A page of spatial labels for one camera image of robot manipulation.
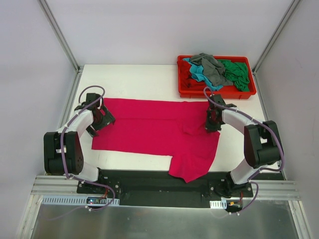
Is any magenta t shirt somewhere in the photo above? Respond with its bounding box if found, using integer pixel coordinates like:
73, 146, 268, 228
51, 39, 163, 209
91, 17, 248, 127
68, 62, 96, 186
92, 98, 220, 183

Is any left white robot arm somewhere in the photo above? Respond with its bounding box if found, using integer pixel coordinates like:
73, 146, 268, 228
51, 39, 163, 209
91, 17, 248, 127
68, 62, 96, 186
43, 93, 115, 194

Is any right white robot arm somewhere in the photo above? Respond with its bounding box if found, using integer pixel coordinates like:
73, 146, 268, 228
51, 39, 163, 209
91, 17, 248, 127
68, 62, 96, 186
205, 95, 284, 198

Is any red t shirt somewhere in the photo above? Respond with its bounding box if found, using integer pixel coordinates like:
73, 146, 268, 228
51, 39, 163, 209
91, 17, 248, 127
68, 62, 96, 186
177, 60, 206, 91

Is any grey t shirt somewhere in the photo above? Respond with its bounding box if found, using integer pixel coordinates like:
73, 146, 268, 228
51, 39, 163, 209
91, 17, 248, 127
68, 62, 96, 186
190, 53, 234, 87

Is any teal t shirt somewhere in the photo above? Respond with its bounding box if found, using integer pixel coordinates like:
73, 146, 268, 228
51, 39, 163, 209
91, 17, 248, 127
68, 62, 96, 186
182, 58, 223, 91

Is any green t shirt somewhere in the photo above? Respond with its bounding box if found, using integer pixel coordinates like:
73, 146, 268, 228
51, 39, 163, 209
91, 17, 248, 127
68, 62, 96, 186
219, 59, 250, 92

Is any left white cable duct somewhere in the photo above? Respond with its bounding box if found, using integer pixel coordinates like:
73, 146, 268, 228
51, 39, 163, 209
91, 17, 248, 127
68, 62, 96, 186
42, 195, 120, 207

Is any white cable duct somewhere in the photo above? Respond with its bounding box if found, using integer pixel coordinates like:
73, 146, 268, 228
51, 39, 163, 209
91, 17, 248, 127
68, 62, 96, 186
209, 199, 227, 210
42, 195, 120, 207

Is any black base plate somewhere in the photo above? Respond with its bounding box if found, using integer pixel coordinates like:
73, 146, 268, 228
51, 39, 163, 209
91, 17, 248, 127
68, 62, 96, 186
76, 170, 253, 208

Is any right white cable duct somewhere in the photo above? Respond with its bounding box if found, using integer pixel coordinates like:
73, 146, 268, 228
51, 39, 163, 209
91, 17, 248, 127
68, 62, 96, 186
209, 199, 227, 210

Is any left aluminium frame post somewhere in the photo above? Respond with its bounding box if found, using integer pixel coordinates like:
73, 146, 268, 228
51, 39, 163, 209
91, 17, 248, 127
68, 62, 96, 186
37, 0, 80, 72

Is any aluminium frame post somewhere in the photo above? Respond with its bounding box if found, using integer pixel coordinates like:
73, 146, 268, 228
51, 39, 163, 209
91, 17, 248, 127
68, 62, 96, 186
252, 0, 302, 75
37, 0, 80, 72

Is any right aluminium frame post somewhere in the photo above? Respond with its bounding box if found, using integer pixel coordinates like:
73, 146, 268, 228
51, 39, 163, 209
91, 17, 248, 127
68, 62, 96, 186
252, 0, 302, 75

